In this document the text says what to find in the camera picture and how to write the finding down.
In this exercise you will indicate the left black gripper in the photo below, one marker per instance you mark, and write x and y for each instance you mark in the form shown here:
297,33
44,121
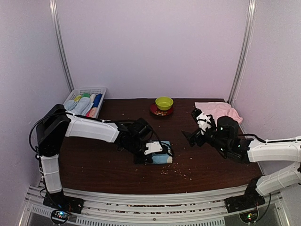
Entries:
137,160

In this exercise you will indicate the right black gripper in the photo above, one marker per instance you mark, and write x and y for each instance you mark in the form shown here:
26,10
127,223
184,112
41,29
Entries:
190,137

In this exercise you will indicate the blue polka dot towel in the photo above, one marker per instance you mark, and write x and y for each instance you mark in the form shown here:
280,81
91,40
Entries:
164,157

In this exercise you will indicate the red floral plate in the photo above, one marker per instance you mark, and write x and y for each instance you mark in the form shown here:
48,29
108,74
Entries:
156,111

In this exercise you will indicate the pink towel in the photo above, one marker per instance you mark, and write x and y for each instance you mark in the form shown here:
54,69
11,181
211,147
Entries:
219,109

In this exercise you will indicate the green plastic bowl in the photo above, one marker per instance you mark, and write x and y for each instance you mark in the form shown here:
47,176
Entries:
164,103

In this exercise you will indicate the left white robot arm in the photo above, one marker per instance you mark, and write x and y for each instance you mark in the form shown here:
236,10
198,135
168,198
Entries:
59,123

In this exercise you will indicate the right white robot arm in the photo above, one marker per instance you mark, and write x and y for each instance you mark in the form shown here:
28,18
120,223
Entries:
264,150

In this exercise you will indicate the red rolled towel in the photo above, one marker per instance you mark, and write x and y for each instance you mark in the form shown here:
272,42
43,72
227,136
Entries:
92,113

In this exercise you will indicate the dark blue rolled towel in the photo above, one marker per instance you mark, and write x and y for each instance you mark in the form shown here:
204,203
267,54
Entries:
97,100

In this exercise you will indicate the white plastic basket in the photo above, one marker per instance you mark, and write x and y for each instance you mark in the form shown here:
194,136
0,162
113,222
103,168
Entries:
90,90

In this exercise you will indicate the white rolled towel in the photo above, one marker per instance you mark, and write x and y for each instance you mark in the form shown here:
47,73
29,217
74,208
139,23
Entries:
92,97

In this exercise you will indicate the light blue rolled towel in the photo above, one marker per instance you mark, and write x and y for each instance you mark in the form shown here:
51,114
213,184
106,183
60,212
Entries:
79,107

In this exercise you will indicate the green rolled towel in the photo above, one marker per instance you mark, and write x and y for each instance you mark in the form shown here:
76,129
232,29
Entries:
86,95

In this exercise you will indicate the yellow rolled towel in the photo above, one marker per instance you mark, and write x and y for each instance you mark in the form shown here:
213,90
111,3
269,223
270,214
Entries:
77,98

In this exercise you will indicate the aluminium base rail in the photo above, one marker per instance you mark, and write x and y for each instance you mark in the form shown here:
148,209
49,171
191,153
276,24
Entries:
187,209

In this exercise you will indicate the right aluminium frame post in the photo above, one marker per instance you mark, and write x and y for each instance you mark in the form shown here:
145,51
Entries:
243,53

